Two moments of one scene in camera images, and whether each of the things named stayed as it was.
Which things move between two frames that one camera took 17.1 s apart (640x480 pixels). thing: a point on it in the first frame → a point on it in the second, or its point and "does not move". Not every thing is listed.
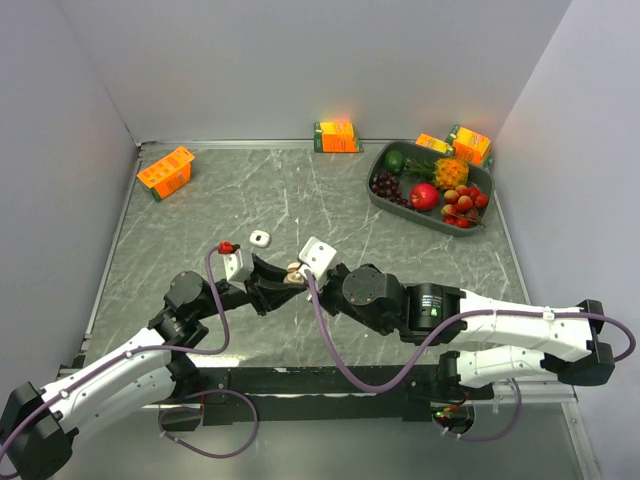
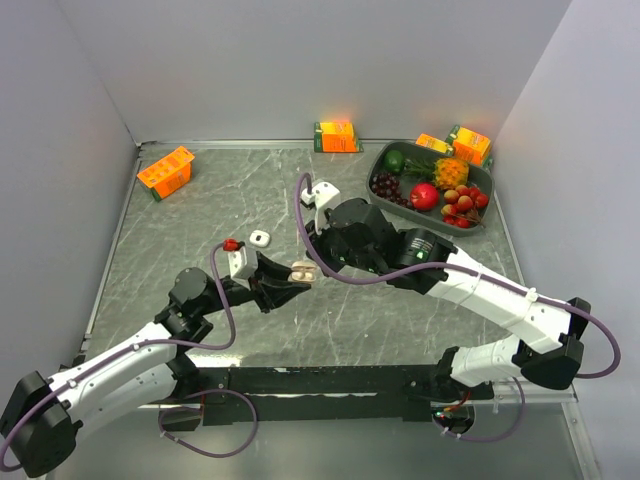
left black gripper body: x=231 y=298 does not move
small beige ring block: x=293 y=276 does not move
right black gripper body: x=331 y=296 → x=334 y=253
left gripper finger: x=273 y=296 does not move
